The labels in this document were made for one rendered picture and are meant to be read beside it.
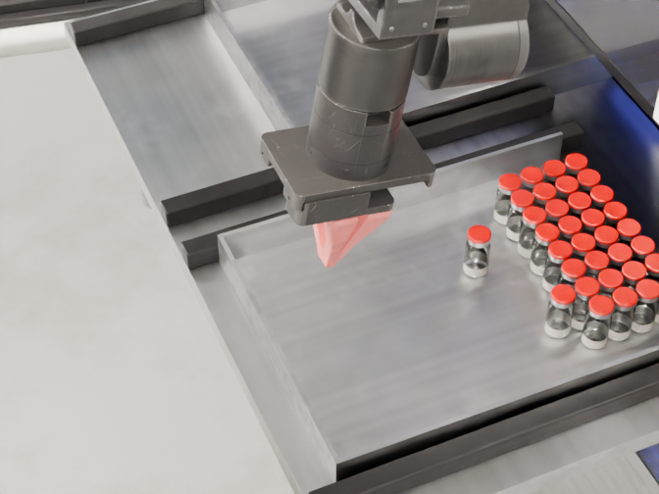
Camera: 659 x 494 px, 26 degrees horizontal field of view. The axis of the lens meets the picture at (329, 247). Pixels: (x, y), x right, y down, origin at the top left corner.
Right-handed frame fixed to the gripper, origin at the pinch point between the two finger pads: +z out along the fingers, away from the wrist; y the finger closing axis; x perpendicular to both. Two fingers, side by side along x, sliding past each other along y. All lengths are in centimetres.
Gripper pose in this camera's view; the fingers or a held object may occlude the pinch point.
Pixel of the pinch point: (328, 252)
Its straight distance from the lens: 99.6
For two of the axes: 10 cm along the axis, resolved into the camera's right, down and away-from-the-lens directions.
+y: 9.0, -1.8, 3.9
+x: -4.0, -6.7, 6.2
